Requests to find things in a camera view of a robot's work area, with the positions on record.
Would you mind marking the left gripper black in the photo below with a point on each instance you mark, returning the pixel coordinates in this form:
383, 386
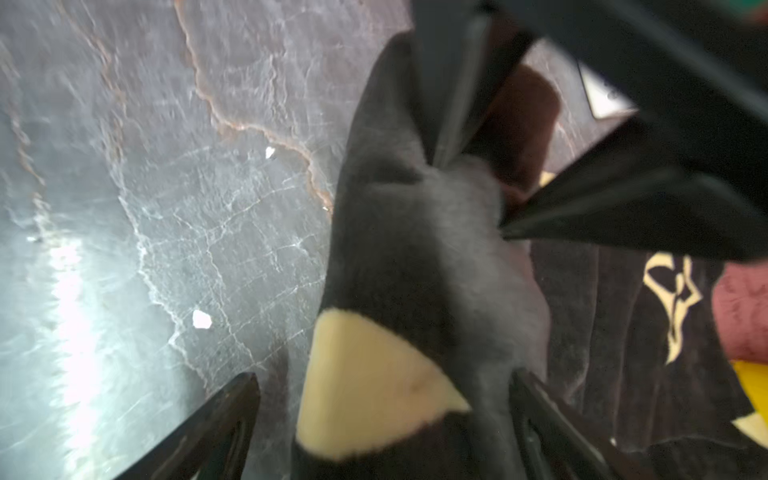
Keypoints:
700, 76

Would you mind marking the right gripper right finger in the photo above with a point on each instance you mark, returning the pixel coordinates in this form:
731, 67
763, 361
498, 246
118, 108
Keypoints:
555, 442

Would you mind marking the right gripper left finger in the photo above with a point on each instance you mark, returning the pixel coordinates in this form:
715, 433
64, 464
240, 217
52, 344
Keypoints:
212, 443

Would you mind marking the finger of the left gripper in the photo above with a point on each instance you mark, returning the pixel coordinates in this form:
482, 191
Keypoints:
464, 52

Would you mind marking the black pillowcase with beige flowers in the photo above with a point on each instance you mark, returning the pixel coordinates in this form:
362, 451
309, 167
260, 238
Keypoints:
427, 312

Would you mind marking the yellow pen cup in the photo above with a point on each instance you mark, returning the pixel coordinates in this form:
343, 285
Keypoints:
753, 378

